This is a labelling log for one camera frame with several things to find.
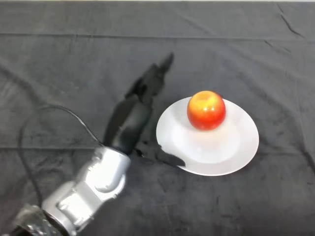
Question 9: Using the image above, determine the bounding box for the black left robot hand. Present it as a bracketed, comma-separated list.
[102, 52, 186, 167]

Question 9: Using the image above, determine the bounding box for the red yellow apple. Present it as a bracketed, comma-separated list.
[187, 90, 226, 132]

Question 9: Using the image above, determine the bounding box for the white round plate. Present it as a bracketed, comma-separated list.
[156, 96, 260, 177]

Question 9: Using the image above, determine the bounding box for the black cloth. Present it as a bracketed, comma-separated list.
[0, 1, 315, 236]

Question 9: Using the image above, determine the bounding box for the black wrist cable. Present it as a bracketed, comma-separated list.
[18, 105, 105, 206]

